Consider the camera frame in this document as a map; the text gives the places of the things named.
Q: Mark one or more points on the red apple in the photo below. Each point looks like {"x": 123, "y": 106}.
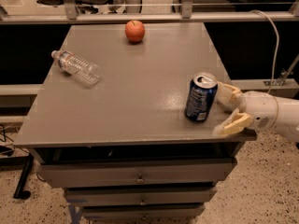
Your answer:
{"x": 135, "y": 31}

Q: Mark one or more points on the black stand leg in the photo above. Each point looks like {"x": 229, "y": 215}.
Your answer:
{"x": 26, "y": 163}

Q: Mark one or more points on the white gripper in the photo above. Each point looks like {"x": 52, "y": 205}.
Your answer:
{"x": 259, "y": 108}

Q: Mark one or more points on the grey metal railing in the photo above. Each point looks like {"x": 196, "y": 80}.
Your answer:
{"x": 120, "y": 11}

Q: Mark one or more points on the middle grey drawer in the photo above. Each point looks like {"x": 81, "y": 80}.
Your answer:
{"x": 140, "y": 196}

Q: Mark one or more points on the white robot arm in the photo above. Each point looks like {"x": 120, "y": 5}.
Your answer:
{"x": 287, "y": 121}

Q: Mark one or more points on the grey drawer cabinet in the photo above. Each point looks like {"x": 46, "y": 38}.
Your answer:
{"x": 136, "y": 110}

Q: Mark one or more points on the bottom grey drawer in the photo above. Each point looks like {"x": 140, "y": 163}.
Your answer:
{"x": 138, "y": 212}

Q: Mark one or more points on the blue pepsi can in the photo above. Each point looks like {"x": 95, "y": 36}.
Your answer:
{"x": 202, "y": 91}

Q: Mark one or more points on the grey drawer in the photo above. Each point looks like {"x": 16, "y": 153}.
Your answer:
{"x": 110, "y": 174}
{"x": 140, "y": 196}
{"x": 138, "y": 212}

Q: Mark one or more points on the clear plastic water bottle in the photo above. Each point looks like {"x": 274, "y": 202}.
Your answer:
{"x": 82, "y": 71}

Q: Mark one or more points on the top grey drawer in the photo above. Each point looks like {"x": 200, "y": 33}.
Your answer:
{"x": 110, "y": 174}

